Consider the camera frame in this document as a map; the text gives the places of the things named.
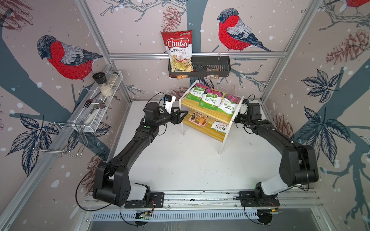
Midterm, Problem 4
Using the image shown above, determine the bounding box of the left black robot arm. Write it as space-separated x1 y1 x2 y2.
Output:
92 102 188 207

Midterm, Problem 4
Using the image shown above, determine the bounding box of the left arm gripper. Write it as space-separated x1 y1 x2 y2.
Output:
155 106 188 127

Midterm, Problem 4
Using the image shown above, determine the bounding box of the picture seed packet lower shelf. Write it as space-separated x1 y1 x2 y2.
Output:
189 112 210 128

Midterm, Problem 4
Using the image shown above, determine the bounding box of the red Chuba cassava chips bag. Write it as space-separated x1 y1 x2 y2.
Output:
161 30 194 72

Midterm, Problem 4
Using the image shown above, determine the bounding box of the white seed packet lower shelf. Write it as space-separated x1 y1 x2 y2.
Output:
211 120 229 134

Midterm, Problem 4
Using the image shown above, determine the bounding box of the wooden two-tier shelf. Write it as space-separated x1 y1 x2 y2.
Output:
179 80 244 154

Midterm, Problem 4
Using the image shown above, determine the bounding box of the white mimosa seed bag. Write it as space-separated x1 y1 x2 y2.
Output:
217 94 241 115

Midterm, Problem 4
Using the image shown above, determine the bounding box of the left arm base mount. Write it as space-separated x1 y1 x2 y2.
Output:
124 183 164 209

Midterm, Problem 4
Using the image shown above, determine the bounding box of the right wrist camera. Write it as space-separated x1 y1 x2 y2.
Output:
240 104 248 115

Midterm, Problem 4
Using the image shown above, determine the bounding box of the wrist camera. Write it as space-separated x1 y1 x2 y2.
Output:
240 104 248 115
163 94 176 114

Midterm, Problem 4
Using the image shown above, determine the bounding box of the black lid grinder bottle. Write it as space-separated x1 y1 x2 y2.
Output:
92 72 114 97

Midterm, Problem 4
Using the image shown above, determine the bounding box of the white wire wall rack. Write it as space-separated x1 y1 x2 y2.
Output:
56 70 122 133

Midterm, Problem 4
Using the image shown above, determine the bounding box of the green seed bag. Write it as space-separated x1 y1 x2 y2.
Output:
186 83 209 102
199 89 224 111

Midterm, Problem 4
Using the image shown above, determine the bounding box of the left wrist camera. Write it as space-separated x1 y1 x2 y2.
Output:
163 94 176 114

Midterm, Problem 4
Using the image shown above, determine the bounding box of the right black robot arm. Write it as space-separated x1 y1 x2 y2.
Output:
236 103 319 199

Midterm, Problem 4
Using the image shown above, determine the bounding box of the black wall basket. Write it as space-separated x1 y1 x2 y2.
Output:
168 56 231 78

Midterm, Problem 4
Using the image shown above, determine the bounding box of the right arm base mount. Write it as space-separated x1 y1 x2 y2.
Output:
235 182 280 208

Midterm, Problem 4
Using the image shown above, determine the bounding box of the fork in wire rack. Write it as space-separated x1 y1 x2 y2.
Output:
84 92 101 108

